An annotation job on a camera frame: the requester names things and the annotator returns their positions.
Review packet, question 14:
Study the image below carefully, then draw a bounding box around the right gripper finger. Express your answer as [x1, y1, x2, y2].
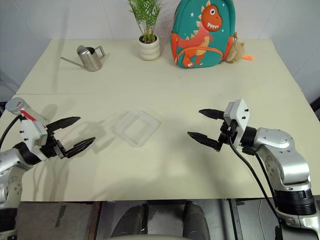
[187, 131, 224, 152]
[198, 108, 226, 121]

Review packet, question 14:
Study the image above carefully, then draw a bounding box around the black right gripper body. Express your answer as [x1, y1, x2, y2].
[219, 118, 239, 147]

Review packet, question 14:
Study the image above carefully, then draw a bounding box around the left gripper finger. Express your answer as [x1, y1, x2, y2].
[65, 136, 97, 159]
[46, 116, 82, 137]

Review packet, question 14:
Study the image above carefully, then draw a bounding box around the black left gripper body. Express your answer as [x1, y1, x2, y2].
[39, 129, 68, 160]

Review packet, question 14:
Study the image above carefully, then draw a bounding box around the clear plastic tray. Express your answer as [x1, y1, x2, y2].
[113, 109, 163, 149]

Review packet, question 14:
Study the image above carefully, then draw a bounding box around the beige plush toy pendant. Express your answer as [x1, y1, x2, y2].
[225, 40, 246, 64]

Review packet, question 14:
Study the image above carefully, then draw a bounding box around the metal watering can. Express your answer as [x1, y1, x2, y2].
[59, 44, 107, 73]

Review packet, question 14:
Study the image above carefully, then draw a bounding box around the dark rounded shape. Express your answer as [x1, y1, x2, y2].
[182, 200, 211, 240]
[110, 203, 149, 239]

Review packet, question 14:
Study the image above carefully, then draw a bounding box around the teal dinosaur backpack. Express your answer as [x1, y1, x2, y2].
[170, 0, 238, 69]

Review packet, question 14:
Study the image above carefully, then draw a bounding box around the white ribbed plant pot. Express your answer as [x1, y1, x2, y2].
[138, 34, 161, 62]

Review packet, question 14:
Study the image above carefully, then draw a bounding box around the green potted plant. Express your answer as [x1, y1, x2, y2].
[126, 0, 164, 43]

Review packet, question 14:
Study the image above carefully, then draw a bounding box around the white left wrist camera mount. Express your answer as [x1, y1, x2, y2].
[19, 119, 49, 162]

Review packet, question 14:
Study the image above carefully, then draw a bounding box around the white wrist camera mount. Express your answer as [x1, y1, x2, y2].
[19, 119, 49, 162]
[222, 98, 251, 147]

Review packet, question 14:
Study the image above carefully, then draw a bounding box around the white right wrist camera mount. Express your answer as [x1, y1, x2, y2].
[222, 98, 251, 147]

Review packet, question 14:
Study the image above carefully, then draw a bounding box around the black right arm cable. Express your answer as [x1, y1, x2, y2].
[243, 146, 279, 209]
[226, 126, 285, 240]

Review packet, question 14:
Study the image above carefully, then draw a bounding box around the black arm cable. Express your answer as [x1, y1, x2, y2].
[243, 146, 279, 209]
[226, 126, 285, 240]
[0, 114, 24, 150]

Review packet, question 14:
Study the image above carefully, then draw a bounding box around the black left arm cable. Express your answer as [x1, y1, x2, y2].
[0, 114, 24, 150]

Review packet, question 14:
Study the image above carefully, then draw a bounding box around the black metal table frame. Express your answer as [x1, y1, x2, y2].
[224, 198, 246, 240]

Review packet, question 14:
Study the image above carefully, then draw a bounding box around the black object at wall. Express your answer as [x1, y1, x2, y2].
[310, 94, 320, 114]

